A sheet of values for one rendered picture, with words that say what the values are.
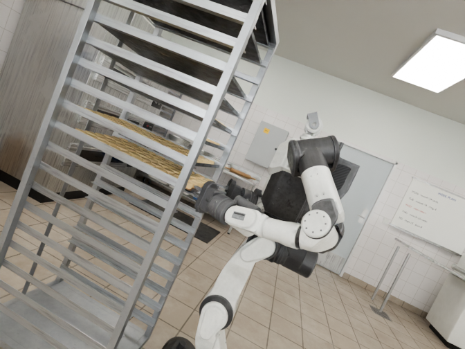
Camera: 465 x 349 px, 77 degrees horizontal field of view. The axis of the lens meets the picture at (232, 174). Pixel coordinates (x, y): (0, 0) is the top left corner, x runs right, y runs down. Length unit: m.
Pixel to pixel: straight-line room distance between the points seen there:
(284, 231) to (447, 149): 4.95
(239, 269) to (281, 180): 0.39
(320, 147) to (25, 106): 3.02
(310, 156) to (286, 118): 4.28
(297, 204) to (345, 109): 4.26
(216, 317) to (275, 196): 0.54
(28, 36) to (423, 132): 5.34
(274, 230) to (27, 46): 3.19
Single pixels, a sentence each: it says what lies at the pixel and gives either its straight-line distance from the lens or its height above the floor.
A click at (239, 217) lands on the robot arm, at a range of 0.90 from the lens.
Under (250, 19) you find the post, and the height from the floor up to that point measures 1.67.
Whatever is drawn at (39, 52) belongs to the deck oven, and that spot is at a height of 1.33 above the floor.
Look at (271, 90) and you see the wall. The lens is 5.33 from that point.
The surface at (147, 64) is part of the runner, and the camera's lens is 1.21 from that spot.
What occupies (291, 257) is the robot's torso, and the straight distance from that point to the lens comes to 1.20.
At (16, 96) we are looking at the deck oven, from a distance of 3.61.
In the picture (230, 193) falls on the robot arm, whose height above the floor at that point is 1.05.
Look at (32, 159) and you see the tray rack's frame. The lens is 1.41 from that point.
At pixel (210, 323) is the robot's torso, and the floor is 0.58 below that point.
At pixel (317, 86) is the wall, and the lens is 5.34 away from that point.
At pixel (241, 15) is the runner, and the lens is 1.16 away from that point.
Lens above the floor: 1.26
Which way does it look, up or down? 5 degrees down
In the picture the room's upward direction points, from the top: 24 degrees clockwise
